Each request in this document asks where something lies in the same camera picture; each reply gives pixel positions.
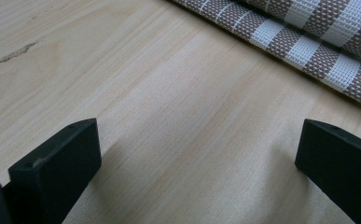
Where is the brown white striped woven placemat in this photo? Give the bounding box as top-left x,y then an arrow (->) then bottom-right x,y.
168,0 -> 361,114

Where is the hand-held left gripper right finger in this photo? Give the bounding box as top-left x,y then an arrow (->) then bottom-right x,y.
294,119 -> 361,224

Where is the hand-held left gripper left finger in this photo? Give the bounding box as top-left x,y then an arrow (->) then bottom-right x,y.
7,118 -> 103,224

